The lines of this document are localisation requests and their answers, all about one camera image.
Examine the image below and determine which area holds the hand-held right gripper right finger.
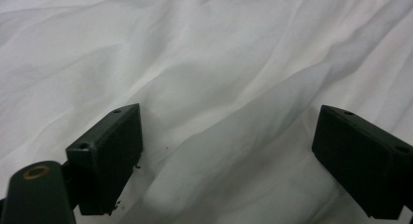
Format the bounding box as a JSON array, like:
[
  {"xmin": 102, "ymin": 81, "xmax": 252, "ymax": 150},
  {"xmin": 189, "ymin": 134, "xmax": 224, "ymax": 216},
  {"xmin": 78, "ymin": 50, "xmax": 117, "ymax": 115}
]
[{"xmin": 311, "ymin": 104, "xmax": 413, "ymax": 221}]

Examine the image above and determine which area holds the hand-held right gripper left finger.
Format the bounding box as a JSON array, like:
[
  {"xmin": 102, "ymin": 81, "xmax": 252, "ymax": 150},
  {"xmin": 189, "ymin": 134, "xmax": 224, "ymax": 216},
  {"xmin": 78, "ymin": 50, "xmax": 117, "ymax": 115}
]
[{"xmin": 65, "ymin": 102, "xmax": 144, "ymax": 216}]

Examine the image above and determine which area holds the white skirt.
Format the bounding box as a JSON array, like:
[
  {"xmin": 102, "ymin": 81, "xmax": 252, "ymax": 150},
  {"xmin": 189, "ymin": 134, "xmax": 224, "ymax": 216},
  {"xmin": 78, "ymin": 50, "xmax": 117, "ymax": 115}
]
[{"xmin": 0, "ymin": 0, "xmax": 413, "ymax": 224}]

